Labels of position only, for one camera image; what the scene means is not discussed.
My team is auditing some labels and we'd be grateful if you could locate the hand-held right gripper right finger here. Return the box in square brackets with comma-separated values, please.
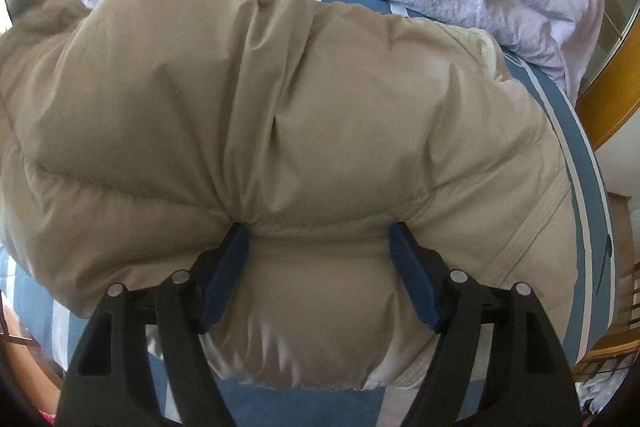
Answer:
[389, 222, 582, 427]

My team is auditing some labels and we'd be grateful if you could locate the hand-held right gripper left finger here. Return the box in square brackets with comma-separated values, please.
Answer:
[56, 224, 252, 427]

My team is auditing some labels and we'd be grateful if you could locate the beige puffer jacket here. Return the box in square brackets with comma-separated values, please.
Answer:
[0, 0, 573, 395]

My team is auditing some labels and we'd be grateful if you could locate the pile of clothes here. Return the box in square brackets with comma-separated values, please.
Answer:
[575, 367, 628, 420]

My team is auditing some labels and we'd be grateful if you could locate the wooden chair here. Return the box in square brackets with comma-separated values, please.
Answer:
[572, 257, 640, 375]
[0, 289, 38, 363]

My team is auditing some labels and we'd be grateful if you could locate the wooden framed glass door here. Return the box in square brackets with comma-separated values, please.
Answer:
[564, 0, 640, 152]

